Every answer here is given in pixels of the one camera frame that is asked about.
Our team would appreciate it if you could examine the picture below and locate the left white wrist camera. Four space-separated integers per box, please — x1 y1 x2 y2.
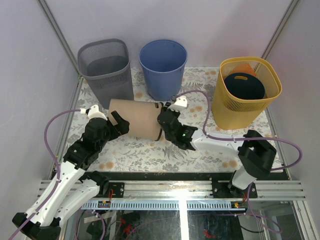
80 104 107 120

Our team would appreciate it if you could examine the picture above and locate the grey mesh waste basket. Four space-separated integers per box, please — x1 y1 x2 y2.
77 38 134 109

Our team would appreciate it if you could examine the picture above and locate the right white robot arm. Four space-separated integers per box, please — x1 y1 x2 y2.
157 102 277 198

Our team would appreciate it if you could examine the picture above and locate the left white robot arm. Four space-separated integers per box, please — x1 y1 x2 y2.
12 105 130 240

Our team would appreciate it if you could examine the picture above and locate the yellow mesh waste basket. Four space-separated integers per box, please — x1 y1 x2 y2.
211 56 282 130

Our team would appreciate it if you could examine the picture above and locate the aluminium mounting rail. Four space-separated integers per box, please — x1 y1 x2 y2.
45 180 306 214

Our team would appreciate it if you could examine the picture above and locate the floral table cloth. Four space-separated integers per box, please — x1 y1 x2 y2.
64 67 273 173

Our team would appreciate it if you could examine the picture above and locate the beige bin with black rim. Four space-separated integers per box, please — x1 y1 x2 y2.
108 99 163 141

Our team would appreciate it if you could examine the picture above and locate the orange insert in yellow basket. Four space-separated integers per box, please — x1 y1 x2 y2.
232 63 257 77

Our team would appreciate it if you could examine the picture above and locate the blue plastic bucket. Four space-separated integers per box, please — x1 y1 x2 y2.
139 39 188 101

